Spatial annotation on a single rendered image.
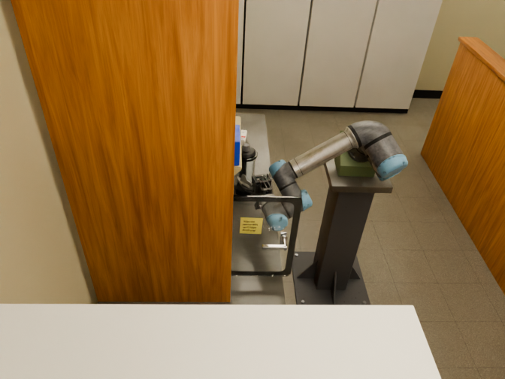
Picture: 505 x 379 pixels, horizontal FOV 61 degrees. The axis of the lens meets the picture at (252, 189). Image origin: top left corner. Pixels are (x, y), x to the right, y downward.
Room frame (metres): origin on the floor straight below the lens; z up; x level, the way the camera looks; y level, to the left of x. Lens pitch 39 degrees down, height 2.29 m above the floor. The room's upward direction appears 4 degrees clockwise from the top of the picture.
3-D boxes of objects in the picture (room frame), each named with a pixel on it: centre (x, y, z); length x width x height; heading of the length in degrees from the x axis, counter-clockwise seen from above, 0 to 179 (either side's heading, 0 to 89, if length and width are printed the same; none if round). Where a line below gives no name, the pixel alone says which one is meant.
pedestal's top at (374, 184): (1.90, -0.56, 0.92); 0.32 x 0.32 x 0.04; 4
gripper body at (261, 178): (1.41, -0.04, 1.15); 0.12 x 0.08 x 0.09; 19
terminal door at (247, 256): (1.08, -0.02, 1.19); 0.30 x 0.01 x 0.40; 94
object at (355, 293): (1.90, -0.56, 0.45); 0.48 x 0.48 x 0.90; 4
